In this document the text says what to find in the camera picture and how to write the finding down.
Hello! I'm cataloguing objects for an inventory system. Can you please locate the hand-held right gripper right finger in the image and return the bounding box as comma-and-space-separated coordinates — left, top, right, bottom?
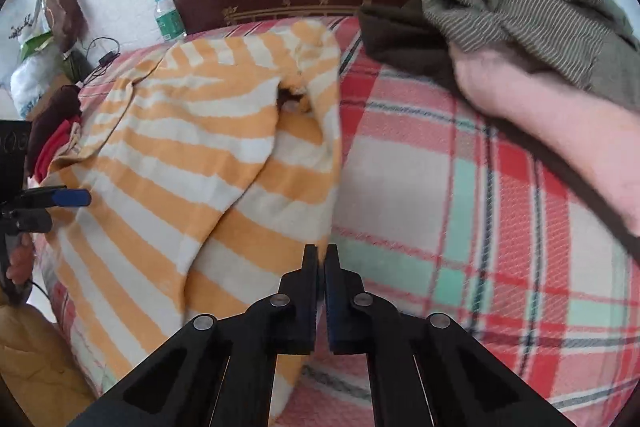
325, 245, 577, 427

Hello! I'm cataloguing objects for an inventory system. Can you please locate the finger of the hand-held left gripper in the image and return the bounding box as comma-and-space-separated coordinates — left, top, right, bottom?
0, 209, 54, 234
14, 188, 93, 208

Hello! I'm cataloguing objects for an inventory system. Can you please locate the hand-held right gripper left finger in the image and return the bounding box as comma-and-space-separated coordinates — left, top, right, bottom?
65, 245, 318, 427

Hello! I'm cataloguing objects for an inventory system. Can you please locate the orange white striped cloth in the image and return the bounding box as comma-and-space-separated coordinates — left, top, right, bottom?
39, 19, 344, 427

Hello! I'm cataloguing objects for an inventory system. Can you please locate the person's left hand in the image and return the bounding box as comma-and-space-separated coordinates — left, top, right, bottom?
7, 234, 37, 287

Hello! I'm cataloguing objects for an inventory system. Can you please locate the red cloth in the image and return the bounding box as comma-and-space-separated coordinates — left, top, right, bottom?
31, 117, 83, 182

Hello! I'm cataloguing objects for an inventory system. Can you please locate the dark maroon cloth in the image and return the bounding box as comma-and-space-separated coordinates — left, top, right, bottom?
25, 84, 83, 168

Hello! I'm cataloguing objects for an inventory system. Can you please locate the white plastic bag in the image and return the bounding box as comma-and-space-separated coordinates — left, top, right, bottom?
10, 24, 76, 118

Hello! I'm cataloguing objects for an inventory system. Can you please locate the yellow brown cushion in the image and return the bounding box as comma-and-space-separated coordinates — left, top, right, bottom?
0, 302, 98, 420

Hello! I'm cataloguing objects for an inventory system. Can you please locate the brown hanging bag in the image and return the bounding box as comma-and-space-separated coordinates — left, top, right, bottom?
42, 0, 90, 54

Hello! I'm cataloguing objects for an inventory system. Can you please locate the red plaid blanket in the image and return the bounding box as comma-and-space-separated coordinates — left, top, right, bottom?
31, 16, 640, 427

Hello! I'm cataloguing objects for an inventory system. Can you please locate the clear plastic water bottle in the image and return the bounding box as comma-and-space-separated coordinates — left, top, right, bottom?
153, 0, 187, 42

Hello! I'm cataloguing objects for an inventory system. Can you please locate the dark brown cloth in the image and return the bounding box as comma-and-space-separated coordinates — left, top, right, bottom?
357, 0, 473, 94

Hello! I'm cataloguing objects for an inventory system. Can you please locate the olive striped garment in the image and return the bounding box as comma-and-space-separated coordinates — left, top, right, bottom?
421, 0, 640, 110

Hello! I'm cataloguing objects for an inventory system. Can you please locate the black cable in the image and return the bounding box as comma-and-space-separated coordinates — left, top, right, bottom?
75, 37, 122, 86

